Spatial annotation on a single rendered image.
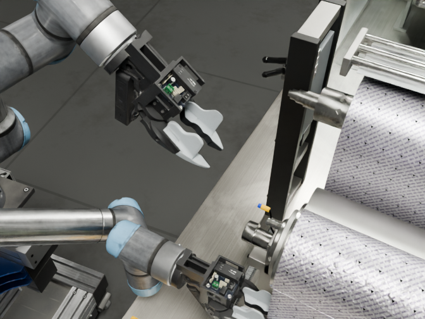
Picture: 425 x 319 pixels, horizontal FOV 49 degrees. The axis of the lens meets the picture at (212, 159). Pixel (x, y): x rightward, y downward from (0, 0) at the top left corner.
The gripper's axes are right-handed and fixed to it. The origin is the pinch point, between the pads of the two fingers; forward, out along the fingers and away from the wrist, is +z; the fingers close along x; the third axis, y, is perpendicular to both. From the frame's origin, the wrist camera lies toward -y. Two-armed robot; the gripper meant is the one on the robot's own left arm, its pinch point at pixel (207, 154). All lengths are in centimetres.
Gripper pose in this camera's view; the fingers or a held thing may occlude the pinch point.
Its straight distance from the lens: 73.3
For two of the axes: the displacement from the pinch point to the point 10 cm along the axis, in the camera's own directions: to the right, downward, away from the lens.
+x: 4.8, -6.6, 5.8
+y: 5.6, -2.8, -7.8
